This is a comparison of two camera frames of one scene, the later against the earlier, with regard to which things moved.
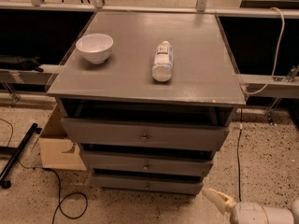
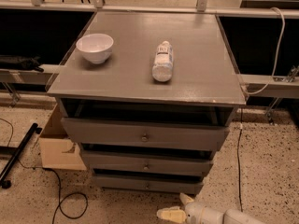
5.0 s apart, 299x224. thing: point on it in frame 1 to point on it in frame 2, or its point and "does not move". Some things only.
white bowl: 95,47 does not move
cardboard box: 56,150 does not move
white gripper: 249,213 to 195,211
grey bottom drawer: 157,184 does not move
